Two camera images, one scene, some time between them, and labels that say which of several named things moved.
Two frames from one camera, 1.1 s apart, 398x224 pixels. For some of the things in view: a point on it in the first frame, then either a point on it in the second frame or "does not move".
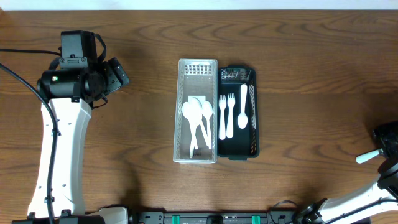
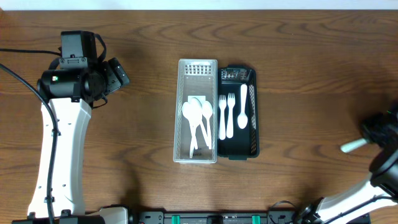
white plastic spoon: x=188 y=112 does not move
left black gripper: x=117 y=73 does not move
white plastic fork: x=362 y=157 -> x=352 y=144
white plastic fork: x=231 y=101 does not move
